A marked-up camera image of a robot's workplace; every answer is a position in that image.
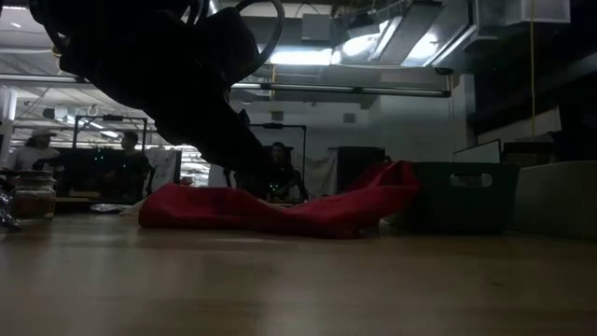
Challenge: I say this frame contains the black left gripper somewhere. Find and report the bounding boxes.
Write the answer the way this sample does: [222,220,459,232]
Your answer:
[58,50,277,181]

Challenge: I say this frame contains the cork-stoppered glass spice jar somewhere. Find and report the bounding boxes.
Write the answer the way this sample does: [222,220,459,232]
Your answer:
[9,170,58,220]

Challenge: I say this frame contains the white hanging sheet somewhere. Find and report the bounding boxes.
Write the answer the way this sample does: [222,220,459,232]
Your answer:
[291,151,338,197]

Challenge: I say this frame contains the red cloth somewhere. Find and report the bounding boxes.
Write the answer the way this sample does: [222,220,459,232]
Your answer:
[137,160,422,241]

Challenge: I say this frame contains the pale pink cloth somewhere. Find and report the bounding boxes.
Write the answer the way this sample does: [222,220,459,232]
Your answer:
[118,200,146,218]

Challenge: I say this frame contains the dark cabinet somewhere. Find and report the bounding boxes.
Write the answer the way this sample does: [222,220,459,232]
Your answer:
[336,146,388,181]

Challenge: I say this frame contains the grey ceiling box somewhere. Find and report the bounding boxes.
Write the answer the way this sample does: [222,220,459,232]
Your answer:
[300,12,333,42]

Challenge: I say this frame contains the long ceiling light bar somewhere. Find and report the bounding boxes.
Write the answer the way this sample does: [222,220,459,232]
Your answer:
[0,73,452,98]

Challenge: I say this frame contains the teal plastic bin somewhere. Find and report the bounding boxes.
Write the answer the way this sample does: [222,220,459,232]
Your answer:
[403,161,520,235]

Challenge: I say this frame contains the whiteboard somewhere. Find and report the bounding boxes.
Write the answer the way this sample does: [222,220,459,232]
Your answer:
[451,138,503,164]

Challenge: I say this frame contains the dark storage box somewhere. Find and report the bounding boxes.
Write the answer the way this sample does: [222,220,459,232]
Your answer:
[502,141,559,164]

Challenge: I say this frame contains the translucent grey plastic bin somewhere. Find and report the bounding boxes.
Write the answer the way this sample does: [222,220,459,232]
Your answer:
[511,160,597,242]

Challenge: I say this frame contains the black gantry frame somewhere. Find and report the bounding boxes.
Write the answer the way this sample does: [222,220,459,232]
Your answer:
[249,121,308,202]

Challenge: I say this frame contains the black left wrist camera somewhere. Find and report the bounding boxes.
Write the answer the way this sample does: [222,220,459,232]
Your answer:
[186,7,262,83]

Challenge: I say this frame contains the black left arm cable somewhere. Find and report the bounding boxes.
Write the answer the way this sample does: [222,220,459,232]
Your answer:
[186,0,286,84]

